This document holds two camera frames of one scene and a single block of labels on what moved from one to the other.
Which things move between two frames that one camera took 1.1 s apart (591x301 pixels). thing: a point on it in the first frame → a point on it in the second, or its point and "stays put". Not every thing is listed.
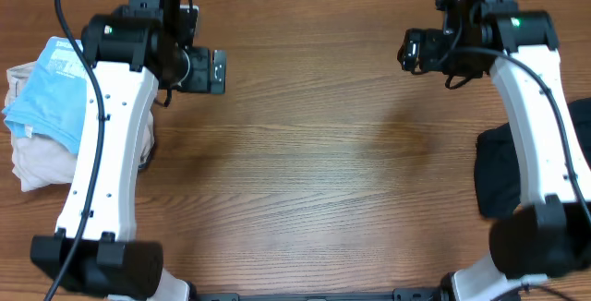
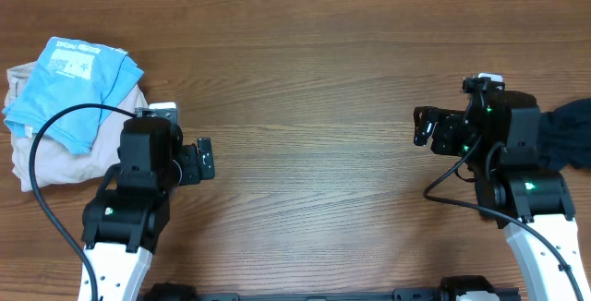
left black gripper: x=200 y=81 → x=192 y=173
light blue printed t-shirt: x=52 y=105 stays put
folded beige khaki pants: x=38 y=163 stays put
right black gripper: x=427 y=42 → x=446 y=122
